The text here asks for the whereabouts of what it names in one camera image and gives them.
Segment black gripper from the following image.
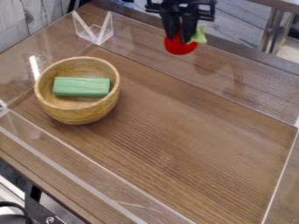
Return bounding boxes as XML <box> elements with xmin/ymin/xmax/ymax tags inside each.
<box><xmin>144</xmin><ymin>0</ymin><xmax>218</xmax><ymax>44</ymax></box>

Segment wooden bowl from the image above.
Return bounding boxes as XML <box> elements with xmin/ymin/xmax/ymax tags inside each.
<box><xmin>34</xmin><ymin>56</ymin><xmax>120</xmax><ymax>125</ymax></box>

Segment green rectangular block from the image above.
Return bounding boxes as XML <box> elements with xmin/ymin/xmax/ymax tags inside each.
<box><xmin>52</xmin><ymin>77</ymin><xmax>111</xmax><ymax>98</ymax></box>

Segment black cable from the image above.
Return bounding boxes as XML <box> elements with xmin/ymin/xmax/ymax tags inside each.
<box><xmin>0</xmin><ymin>201</ymin><xmax>34</xmax><ymax>224</ymax></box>

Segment red strawberry toy green leaves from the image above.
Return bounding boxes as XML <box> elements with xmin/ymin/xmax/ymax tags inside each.
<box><xmin>163</xmin><ymin>24</ymin><xmax>207</xmax><ymax>55</ymax></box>

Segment clear acrylic front barrier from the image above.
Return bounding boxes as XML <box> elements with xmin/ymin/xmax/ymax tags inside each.
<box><xmin>0</xmin><ymin>106</ymin><xmax>195</xmax><ymax>224</ymax></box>

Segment metal table leg background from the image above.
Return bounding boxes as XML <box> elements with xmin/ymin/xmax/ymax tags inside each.
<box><xmin>261</xmin><ymin>8</ymin><xmax>295</xmax><ymax>55</ymax></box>

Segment black table frame bracket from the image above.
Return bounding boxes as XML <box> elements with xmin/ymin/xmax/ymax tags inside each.
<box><xmin>24</xmin><ymin>185</ymin><xmax>66</xmax><ymax>224</ymax></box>

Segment clear acrylic corner bracket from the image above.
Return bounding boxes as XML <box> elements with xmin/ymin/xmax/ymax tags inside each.
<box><xmin>71</xmin><ymin>11</ymin><xmax>114</xmax><ymax>46</ymax></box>

